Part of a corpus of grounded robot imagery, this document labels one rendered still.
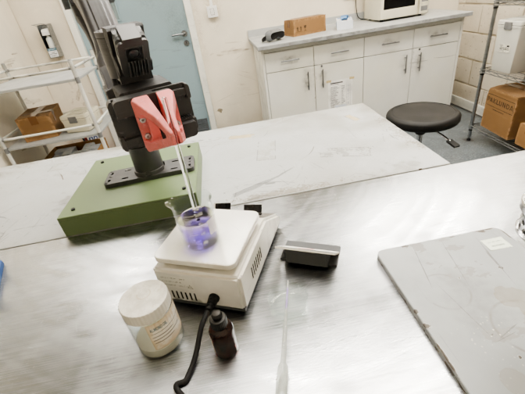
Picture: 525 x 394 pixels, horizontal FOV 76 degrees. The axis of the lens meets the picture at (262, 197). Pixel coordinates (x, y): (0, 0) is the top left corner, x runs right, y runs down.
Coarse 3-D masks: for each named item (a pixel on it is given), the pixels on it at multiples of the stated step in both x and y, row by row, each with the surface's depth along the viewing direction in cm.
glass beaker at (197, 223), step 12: (180, 192) 44; (204, 192) 44; (168, 204) 43; (180, 204) 44; (204, 204) 41; (180, 216) 41; (192, 216) 41; (204, 216) 42; (180, 228) 43; (192, 228) 42; (204, 228) 42; (216, 228) 44; (192, 240) 43; (204, 240) 43; (216, 240) 45; (192, 252) 44; (204, 252) 44
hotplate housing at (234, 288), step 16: (256, 224) 51; (272, 224) 56; (256, 240) 49; (272, 240) 56; (256, 256) 48; (160, 272) 46; (176, 272) 45; (192, 272) 44; (208, 272) 44; (224, 272) 43; (240, 272) 43; (256, 272) 48; (176, 288) 47; (192, 288) 45; (208, 288) 45; (224, 288) 44; (240, 288) 44; (208, 304) 44; (224, 304) 46; (240, 304) 45
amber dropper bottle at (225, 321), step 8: (216, 312) 38; (216, 320) 38; (224, 320) 38; (216, 328) 38; (224, 328) 39; (232, 328) 39; (216, 336) 38; (224, 336) 38; (232, 336) 39; (216, 344) 39; (224, 344) 39; (232, 344) 40; (216, 352) 40; (224, 352) 40; (232, 352) 40
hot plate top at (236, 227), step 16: (224, 224) 49; (240, 224) 48; (176, 240) 47; (224, 240) 46; (240, 240) 45; (160, 256) 45; (176, 256) 44; (192, 256) 44; (208, 256) 43; (224, 256) 43; (240, 256) 43
